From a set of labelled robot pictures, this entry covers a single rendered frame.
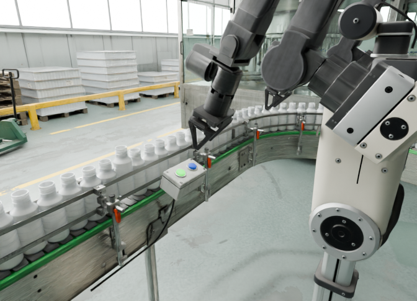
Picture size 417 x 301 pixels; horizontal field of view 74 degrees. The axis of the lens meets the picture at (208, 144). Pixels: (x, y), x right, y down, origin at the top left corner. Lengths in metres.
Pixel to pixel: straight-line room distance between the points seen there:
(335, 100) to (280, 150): 1.30
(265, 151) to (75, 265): 1.19
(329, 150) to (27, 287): 0.79
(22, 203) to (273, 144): 1.34
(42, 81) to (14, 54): 1.83
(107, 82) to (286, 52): 6.89
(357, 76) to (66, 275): 0.84
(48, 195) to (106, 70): 6.56
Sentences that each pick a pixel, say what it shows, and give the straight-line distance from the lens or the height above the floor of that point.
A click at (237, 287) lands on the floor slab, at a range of 2.05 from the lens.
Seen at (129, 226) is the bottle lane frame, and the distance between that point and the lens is 0.98.
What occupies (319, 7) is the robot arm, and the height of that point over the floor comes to 1.56.
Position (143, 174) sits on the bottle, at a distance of 0.98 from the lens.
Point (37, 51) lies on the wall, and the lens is 8.45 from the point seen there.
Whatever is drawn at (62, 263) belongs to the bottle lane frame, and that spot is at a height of 0.95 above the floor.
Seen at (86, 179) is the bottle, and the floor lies 1.14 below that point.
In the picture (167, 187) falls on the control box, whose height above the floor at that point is 1.07.
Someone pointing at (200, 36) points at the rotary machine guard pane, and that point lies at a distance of 4.33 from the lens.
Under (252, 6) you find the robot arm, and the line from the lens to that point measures 0.56.
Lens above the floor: 1.50
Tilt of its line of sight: 20 degrees down
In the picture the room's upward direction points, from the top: straight up
